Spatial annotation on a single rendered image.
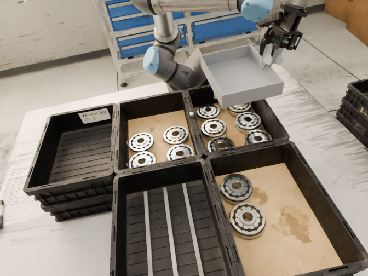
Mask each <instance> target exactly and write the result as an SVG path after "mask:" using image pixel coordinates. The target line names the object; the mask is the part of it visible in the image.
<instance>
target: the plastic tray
mask: <svg viewBox="0 0 368 276"><path fill-rule="evenodd" d="M200 62H201V68H202V70H203V72H204V74H205V76H206V78H207V80H208V81H209V83H210V85H211V87H212V89H213V91H214V93H215V95H216V97H217V99H218V101H219V103H220V105H221V107H222V108H227V107H231V106H236V105H241V104H245V103H248V102H253V101H257V100H262V99H266V98H269V97H274V96H278V95H282V93H283V87H284V81H283V80H282V78H281V77H280V76H279V75H278V74H277V73H276V71H275V70H274V69H272V68H271V66H270V65H268V64H266V65H265V67H264V70H262V68H261V64H260V54H259V53H258V52H257V51H256V50H255V49H254V47H253V46H252V45H251V44H249V45H245V46H241V47H236V48H232V49H227V50H222V51H217V52H214V53H209V54H204V55H201V56H200Z"/></svg>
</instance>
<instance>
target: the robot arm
mask: <svg viewBox="0 0 368 276"><path fill-rule="evenodd" d="M274 1H275V0H131V2H132V3H133V5H134V6H135V7H136V8H137V9H138V10H140V11H142V12H144V13H146V14H149V15H153V20H154V24H155V28H154V36H155V42H154V45H153V46H152V47H150V48H149V49H148V50H147V53H146V54H145V56H144V59H143V67H144V69H145V70H146V71H147V72H149V74H152V75H154V76H155V77H157V78H158V79H160V80H161V81H163V82H165V83H166V84H167V85H168V86H169V87H170V89H171V90H172V91H177V90H185V89H186V88H187V86H188V85H189V83H190V81H191V79H192V74H193V71H192V69H191V68H190V67H188V66H185V65H181V64H178V63H177V62H175V61H174V60H173V59H174V56H175V53H176V51H177V47H178V46H179V43H180V41H181V37H182V31H181V29H180V27H178V25H177V24H176V23H174V19H173V12H241V13H242V15H243V17H244V18H246V19H247V20H251V21H252V22H258V26H260V27H262V28H268V30H267V31H266V33H264V36H263V38H262V39H261V43H260V64H261V68H262V70H264V68H265V65H266V64H268V65H270V66H272V65H273V64H277V65H281V64H282V63H283V58H282V56H281V54H282V51H283V49H284V48H286V49H287V50H293V49H294V50H296V48H297V46H298V44H299V42H300V40H301V38H302V35H303V33H302V32H300V31H298V30H297V28H298V26H299V23H300V21H301V19H302V17H306V16H307V14H308V12H307V11H305V7H306V6H307V5H308V2H309V0H282V2H281V4H280V8H281V9H284V11H279V12H277V13H274V14H271V15H269V14H270V12H271V9H272V6H273V4H274ZM298 37H299V40H298V42H297V44H296V46H295V43H296V41H297V39H298ZM270 43H272V44H273V46H272V45H271V44H270Z"/></svg>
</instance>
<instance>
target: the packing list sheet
mask: <svg viewBox="0 0 368 276"><path fill-rule="evenodd" d="M31 164H32V163H27V164H21V165H14V166H10V169H9V171H8V172H7V175H6V178H5V182H4V184H3V186H2V189H1V191H0V200H3V201H4V211H3V226H7V225H11V224H14V223H18V222H21V221H25V220H29V219H33V218H35V217H40V216H43V215H44V211H43V210H42V209H41V207H40V201H39V200H38V201H35V200H34V196H28V195H27V194H26V193H25V192H24V191H23V187H24V184H25V181H26V178H27V175H28V172H29V169H30V167H31Z"/></svg>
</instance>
